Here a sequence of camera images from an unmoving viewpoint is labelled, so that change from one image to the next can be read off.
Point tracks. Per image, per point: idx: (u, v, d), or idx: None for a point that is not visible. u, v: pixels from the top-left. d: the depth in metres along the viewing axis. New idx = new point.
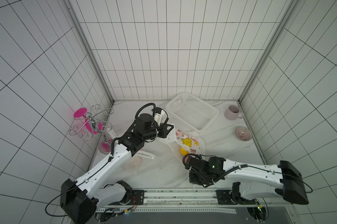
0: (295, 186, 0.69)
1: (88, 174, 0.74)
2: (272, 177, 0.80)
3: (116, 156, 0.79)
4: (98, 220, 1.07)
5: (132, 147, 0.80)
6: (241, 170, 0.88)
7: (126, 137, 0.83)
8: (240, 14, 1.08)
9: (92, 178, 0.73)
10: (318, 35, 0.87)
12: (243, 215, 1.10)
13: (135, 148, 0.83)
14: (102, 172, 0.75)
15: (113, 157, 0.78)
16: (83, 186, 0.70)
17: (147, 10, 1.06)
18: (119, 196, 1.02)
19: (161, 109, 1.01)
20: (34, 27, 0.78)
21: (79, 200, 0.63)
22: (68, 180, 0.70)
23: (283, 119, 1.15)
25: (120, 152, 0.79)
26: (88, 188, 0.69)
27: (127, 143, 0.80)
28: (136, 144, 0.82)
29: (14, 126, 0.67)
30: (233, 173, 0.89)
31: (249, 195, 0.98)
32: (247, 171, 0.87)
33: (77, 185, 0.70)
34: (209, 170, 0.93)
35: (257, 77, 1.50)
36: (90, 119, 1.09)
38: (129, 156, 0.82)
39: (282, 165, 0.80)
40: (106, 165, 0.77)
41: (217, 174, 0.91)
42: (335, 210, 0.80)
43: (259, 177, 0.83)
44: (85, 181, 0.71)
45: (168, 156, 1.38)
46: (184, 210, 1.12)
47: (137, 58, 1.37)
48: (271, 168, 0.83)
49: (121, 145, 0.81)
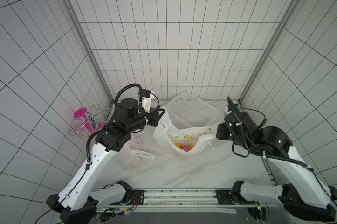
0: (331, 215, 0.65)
1: (69, 188, 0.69)
2: (325, 198, 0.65)
3: (95, 161, 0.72)
4: (98, 220, 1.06)
5: (111, 144, 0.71)
6: (305, 171, 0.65)
7: (104, 132, 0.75)
8: (240, 14, 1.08)
9: (73, 192, 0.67)
10: (318, 35, 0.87)
12: (243, 215, 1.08)
13: (117, 144, 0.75)
14: (83, 183, 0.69)
15: (92, 164, 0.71)
16: (65, 200, 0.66)
17: (147, 10, 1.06)
18: (120, 196, 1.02)
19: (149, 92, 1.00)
20: (34, 27, 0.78)
21: (65, 218, 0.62)
22: (50, 197, 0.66)
23: (283, 119, 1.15)
25: (97, 155, 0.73)
26: (70, 203, 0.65)
27: (107, 139, 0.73)
28: (117, 139, 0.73)
29: (14, 126, 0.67)
30: (298, 167, 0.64)
31: (248, 194, 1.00)
32: (307, 175, 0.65)
33: (59, 201, 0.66)
34: (264, 139, 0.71)
35: (257, 77, 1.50)
36: (91, 119, 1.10)
38: (110, 155, 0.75)
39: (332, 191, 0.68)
40: (85, 173, 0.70)
41: (275, 148, 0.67)
42: (336, 210, 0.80)
43: (314, 190, 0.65)
44: (67, 196, 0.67)
45: (168, 156, 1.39)
46: (184, 209, 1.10)
47: (137, 58, 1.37)
48: (325, 188, 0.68)
49: (100, 144, 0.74)
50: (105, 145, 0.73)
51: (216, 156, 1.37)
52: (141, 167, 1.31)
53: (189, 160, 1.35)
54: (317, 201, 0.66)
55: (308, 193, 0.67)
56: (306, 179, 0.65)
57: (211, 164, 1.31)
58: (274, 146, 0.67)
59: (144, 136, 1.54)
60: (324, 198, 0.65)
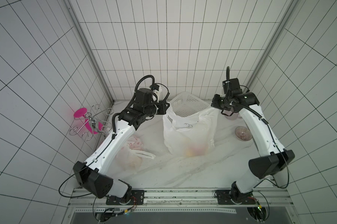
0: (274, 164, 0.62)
1: (96, 155, 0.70)
2: (271, 146, 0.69)
3: (119, 132, 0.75)
4: (98, 220, 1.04)
5: (134, 121, 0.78)
6: (258, 120, 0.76)
7: (125, 113, 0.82)
8: (239, 14, 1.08)
9: (100, 157, 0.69)
10: (318, 35, 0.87)
12: (243, 215, 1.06)
13: (137, 122, 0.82)
14: (109, 150, 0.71)
15: (116, 135, 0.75)
16: (91, 165, 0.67)
17: (147, 10, 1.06)
18: (122, 192, 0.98)
19: (159, 86, 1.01)
20: (34, 27, 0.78)
21: (94, 178, 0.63)
22: (79, 162, 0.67)
23: (283, 119, 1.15)
25: (121, 127, 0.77)
26: (99, 167, 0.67)
27: (129, 117, 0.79)
28: (138, 117, 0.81)
29: (14, 127, 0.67)
30: (251, 114, 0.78)
31: (244, 187, 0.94)
32: (261, 124, 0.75)
33: (87, 165, 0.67)
34: (237, 94, 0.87)
35: (257, 77, 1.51)
36: (90, 119, 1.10)
38: (132, 130, 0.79)
39: (290, 153, 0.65)
40: (111, 142, 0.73)
41: (240, 101, 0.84)
42: (336, 210, 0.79)
43: (261, 136, 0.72)
44: (95, 161, 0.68)
45: (168, 156, 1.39)
46: (184, 209, 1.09)
47: (137, 58, 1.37)
48: (278, 143, 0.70)
49: (123, 120, 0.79)
50: (127, 122, 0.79)
51: (216, 156, 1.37)
52: (141, 167, 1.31)
53: (189, 160, 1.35)
54: (264, 148, 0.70)
55: (259, 142, 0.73)
56: (257, 125, 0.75)
57: (211, 164, 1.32)
58: (241, 100, 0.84)
59: (144, 136, 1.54)
60: (269, 145, 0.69)
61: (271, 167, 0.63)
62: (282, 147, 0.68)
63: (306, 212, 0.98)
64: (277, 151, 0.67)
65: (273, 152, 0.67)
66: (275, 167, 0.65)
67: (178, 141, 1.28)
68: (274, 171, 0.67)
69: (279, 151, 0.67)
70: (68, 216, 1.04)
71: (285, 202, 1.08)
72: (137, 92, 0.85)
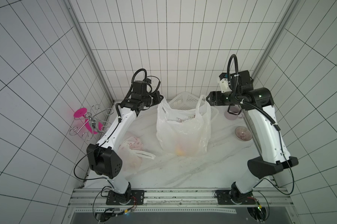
0: (280, 169, 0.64)
1: (106, 136, 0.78)
2: (278, 154, 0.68)
3: (124, 116, 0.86)
4: (98, 220, 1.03)
5: (135, 108, 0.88)
6: (271, 125, 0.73)
7: (126, 101, 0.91)
8: (240, 14, 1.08)
9: (111, 138, 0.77)
10: (318, 35, 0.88)
12: (243, 215, 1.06)
13: (137, 109, 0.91)
14: (118, 132, 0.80)
15: (121, 119, 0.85)
16: (103, 145, 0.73)
17: (147, 10, 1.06)
18: (123, 191, 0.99)
19: (150, 80, 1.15)
20: (34, 27, 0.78)
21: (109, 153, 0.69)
22: (91, 144, 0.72)
23: (283, 119, 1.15)
25: (126, 113, 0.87)
26: (111, 145, 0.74)
27: (130, 104, 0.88)
28: (138, 105, 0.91)
29: (14, 127, 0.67)
30: (264, 119, 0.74)
31: (243, 187, 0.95)
32: (271, 130, 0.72)
33: (99, 145, 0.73)
34: (250, 92, 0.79)
35: (257, 77, 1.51)
36: (91, 119, 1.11)
38: (134, 115, 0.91)
39: (292, 158, 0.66)
40: (119, 126, 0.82)
41: (253, 100, 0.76)
42: (336, 210, 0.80)
43: (270, 143, 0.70)
44: (106, 140, 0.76)
45: (168, 156, 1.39)
46: (184, 210, 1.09)
47: (137, 58, 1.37)
48: (286, 151, 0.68)
49: (125, 108, 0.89)
50: (128, 108, 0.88)
51: (217, 156, 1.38)
52: (141, 167, 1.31)
53: (189, 160, 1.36)
54: (271, 155, 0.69)
55: (267, 148, 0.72)
56: (268, 132, 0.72)
57: (211, 164, 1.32)
58: (253, 98, 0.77)
59: (144, 136, 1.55)
60: (276, 153, 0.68)
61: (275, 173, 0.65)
62: (289, 156, 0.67)
63: (306, 212, 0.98)
64: (283, 160, 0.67)
65: (279, 161, 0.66)
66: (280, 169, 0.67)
67: (169, 135, 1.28)
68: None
69: (286, 160, 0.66)
70: (68, 216, 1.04)
71: (285, 202, 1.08)
72: (134, 83, 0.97)
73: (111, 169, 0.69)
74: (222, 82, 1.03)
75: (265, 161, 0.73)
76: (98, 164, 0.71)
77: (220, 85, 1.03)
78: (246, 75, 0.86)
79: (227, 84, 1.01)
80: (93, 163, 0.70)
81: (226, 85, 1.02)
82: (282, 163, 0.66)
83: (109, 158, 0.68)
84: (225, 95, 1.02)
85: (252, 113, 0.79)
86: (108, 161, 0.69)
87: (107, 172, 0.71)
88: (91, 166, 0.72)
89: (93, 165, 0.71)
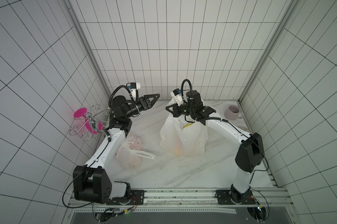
0: (250, 147, 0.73)
1: (96, 156, 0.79)
2: (237, 135, 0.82)
3: (113, 136, 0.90)
4: (98, 220, 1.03)
5: (124, 128, 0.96)
6: (220, 121, 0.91)
7: (114, 122, 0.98)
8: (240, 14, 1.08)
9: (100, 158, 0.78)
10: (318, 35, 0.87)
12: (243, 215, 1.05)
13: (127, 129, 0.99)
14: (108, 150, 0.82)
15: (111, 138, 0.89)
16: (92, 166, 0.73)
17: (147, 10, 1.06)
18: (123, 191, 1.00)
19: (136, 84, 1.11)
20: (34, 26, 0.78)
21: (98, 173, 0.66)
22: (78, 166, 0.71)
23: (283, 119, 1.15)
25: (115, 133, 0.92)
26: (101, 164, 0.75)
27: (119, 125, 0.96)
28: (127, 125, 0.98)
29: (14, 126, 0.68)
30: (213, 120, 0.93)
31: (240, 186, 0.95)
32: (223, 125, 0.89)
33: (88, 166, 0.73)
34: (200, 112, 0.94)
35: (257, 77, 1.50)
36: (90, 119, 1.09)
38: (123, 135, 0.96)
39: (257, 136, 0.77)
40: (108, 144, 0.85)
41: (202, 117, 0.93)
42: (336, 210, 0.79)
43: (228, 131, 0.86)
44: (96, 160, 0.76)
45: (168, 156, 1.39)
46: (184, 210, 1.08)
47: (137, 58, 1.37)
48: (244, 131, 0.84)
49: (114, 128, 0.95)
50: (116, 127, 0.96)
51: (217, 156, 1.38)
52: (141, 167, 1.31)
53: (189, 160, 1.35)
54: (235, 140, 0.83)
55: (229, 136, 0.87)
56: (224, 127, 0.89)
57: (211, 164, 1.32)
58: (203, 115, 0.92)
59: (144, 136, 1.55)
60: (237, 136, 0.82)
61: (250, 154, 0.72)
62: (249, 134, 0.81)
63: (306, 212, 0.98)
64: (246, 138, 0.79)
65: (243, 140, 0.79)
66: (253, 151, 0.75)
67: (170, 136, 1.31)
68: (257, 157, 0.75)
69: (249, 137, 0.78)
70: (68, 216, 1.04)
71: (285, 202, 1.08)
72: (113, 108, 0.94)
73: (100, 192, 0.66)
74: (178, 96, 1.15)
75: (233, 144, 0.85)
76: (85, 191, 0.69)
77: (176, 99, 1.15)
78: (199, 97, 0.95)
79: (181, 98, 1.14)
80: (79, 189, 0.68)
81: (180, 100, 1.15)
82: (247, 140, 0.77)
83: (99, 179, 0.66)
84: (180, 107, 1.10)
85: (207, 123, 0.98)
86: (97, 183, 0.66)
87: (95, 198, 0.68)
88: (77, 194, 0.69)
89: (79, 191, 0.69)
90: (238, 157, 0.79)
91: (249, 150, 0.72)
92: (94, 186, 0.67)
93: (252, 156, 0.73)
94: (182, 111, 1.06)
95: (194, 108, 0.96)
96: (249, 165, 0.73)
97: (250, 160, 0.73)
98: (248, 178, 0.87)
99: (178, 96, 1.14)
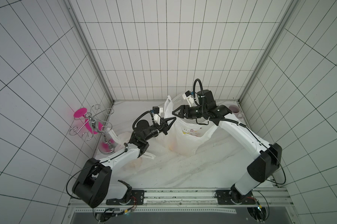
0: (268, 160, 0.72)
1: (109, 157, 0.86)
2: (257, 144, 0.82)
3: (130, 150, 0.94)
4: (98, 220, 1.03)
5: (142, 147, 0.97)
6: (237, 126, 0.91)
7: (134, 140, 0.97)
8: (239, 15, 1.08)
9: (112, 161, 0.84)
10: (318, 36, 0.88)
12: (243, 215, 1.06)
13: (141, 151, 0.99)
14: (120, 158, 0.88)
15: (127, 150, 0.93)
16: (103, 163, 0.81)
17: (147, 10, 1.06)
18: (121, 193, 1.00)
19: (159, 108, 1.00)
20: (33, 26, 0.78)
21: (103, 173, 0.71)
22: (92, 159, 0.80)
23: (283, 119, 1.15)
25: (133, 149, 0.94)
26: (111, 165, 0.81)
27: (137, 143, 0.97)
28: (143, 147, 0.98)
29: (14, 126, 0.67)
30: (230, 123, 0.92)
31: (242, 187, 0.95)
32: (239, 129, 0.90)
33: (100, 162, 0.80)
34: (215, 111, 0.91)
35: (257, 77, 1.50)
36: (90, 119, 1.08)
38: (136, 156, 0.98)
39: (276, 147, 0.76)
40: (122, 154, 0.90)
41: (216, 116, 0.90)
42: (336, 210, 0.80)
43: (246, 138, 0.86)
44: (108, 160, 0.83)
45: (168, 156, 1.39)
46: (184, 210, 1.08)
47: (137, 58, 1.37)
48: (263, 141, 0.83)
49: (131, 144, 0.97)
50: (135, 145, 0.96)
51: (217, 156, 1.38)
52: (140, 167, 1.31)
53: (188, 160, 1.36)
54: (253, 149, 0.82)
55: (247, 145, 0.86)
56: (241, 135, 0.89)
57: (211, 164, 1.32)
58: (217, 115, 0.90)
59: None
60: (256, 145, 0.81)
61: (267, 165, 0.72)
62: (269, 144, 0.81)
63: (306, 212, 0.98)
64: (265, 149, 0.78)
65: (261, 150, 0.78)
66: (271, 162, 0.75)
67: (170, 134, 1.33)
68: (272, 167, 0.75)
69: (267, 148, 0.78)
70: (68, 216, 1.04)
71: (285, 202, 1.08)
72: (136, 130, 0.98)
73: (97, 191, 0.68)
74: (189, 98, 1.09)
75: (251, 153, 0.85)
76: (83, 185, 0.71)
77: (188, 100, 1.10)
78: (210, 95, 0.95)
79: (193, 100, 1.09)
80: (79, 182, 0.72)
81: (192, 101, 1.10)
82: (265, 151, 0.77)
83: (101, 178, 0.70)
84: (188, 107, 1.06)
85: (221, 124, 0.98)
86: (99, 181, 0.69)
87: (87, 198, 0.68)
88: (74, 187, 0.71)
89: (79, 183, 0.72)
90: (251, 166, 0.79)
91: (267, 162, 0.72)
92: (95, 182, 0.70)
93: (269, 168, 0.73)
94: (193, 112, 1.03)
95: (205, 108, 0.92)
96: (262, 175, 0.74)
97: (266, 171, 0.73)
98: (252, 182, 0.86)
99: (190, 97, 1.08)
